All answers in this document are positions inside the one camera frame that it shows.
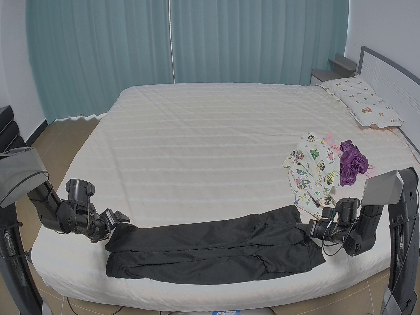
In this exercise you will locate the pink garment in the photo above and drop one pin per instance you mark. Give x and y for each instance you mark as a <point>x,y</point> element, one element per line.
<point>329,139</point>

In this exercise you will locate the purple garment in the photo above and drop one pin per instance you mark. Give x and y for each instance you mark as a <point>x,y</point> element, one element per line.
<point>349,166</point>

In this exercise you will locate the blue-green curtain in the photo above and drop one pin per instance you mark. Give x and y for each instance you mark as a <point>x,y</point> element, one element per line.
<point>98,44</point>
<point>256,28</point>

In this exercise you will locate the white printed pyjama top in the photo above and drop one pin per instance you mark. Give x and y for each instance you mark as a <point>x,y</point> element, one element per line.
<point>311,169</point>

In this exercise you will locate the black chest of drawers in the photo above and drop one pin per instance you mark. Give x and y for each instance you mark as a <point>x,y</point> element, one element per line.
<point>8,126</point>

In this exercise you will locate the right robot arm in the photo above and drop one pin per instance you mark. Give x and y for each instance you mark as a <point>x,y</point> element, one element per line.
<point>384,185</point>

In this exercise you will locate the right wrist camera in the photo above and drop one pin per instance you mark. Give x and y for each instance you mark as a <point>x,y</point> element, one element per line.
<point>328,213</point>

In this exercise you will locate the grey bedside table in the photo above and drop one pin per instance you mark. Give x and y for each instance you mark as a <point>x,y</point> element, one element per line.
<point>324,75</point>

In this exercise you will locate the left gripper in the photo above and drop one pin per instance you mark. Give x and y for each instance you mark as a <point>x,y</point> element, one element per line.
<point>103,225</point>

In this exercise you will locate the bed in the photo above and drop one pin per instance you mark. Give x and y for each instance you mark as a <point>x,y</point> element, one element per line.
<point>197,126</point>

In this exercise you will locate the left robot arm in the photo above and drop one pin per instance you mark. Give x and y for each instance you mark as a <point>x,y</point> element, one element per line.
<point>19,172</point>

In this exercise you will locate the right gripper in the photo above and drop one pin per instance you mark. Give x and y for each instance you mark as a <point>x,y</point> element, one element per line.
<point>318,230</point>

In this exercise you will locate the black T-shirt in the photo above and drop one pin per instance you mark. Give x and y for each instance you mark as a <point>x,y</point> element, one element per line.
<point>213,241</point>

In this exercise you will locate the white printed pillow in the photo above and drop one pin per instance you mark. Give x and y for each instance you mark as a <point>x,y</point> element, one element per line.
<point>364,100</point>

